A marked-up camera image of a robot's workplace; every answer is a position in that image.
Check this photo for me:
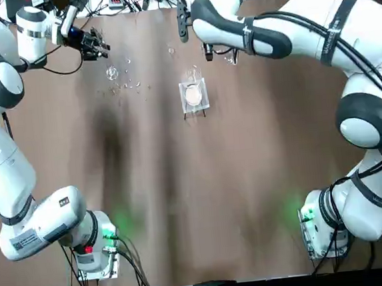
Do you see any large beaker with white powder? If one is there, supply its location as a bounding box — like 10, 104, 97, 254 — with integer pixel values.
179, 64, 207, 107

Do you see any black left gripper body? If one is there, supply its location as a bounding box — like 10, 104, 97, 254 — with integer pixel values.
62, 24, 87, 54

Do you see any black electronics box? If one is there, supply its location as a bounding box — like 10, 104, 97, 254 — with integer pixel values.
6, 0, 53, 15

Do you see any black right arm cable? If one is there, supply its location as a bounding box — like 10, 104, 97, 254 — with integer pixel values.
238, 1, 382, 241

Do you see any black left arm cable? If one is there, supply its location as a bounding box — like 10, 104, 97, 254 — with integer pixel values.
19, 47, 87, 79

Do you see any black base cable bundle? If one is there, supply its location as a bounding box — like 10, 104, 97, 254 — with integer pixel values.
299, 223, 379, 277
64, 232, 154, 286

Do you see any glass graduated cylinder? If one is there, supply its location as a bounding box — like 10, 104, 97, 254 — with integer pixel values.
104, 63, 122, 83

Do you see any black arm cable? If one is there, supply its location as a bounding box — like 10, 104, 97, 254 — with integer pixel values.
19, 47, 87, 79
238, 1, 382, 241

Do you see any clear plate tripod stand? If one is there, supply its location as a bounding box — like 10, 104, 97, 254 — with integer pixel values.
177, 76, 213, 121

